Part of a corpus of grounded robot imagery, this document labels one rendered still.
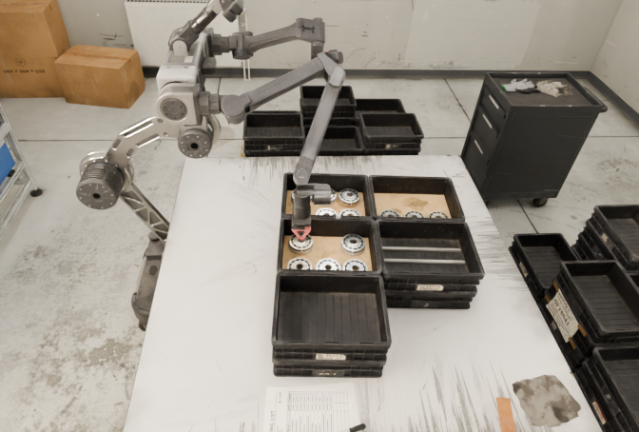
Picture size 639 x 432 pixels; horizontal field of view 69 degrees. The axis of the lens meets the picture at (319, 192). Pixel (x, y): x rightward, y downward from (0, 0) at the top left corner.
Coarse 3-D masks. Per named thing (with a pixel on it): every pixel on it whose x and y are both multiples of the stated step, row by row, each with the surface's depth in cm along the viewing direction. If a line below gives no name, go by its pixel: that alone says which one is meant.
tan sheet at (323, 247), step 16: (288, 240) 199; (320, 240) 200; (336, 240) 201; (368, 240) 202; (288, 256) 192; (304, 256) 193; (320, 256) 193; (336, 256) 194; (352, 256) 194; (368, 256) 194
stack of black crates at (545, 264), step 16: (528, 240) 276; (544, 240) 278; (560, 240) 275; (528, 256) 275; (544, 256) 275; (560, 256) 275; (576, 256) 262; (528, 272) 259; (544, 272) 266; (544, 288) 244
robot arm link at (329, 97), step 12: (336, 72) 162; (336, 84) 162; (324, 96) 164; (336, 96) 164; (324, 108) 163; (324, 120) 162; (312, 132) 161; (324, 132) 162; (312, 144) 161; (300, 156) 159; (312, 156) 160; (300, 168) 158; (312, 168) 158
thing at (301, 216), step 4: (296, 208) 161; (300, 208) 160; (304, 208) 160; (308, 208) 161; (296, 212) 162; (300, 212) 161; (304, 212) 161; (308, 212) 163; (296, 216) 163; (300, 216) 162; (304, 216) 162; (308, 216) 164; (292, 220) 163; (296, 220) 163; (300, 220) 163; (304, 220) 163; (308, 220) 163; (292, 224) 162; (296, 224) 161; (300, 224) 161; (304, 224) 161; (308, 224) 161
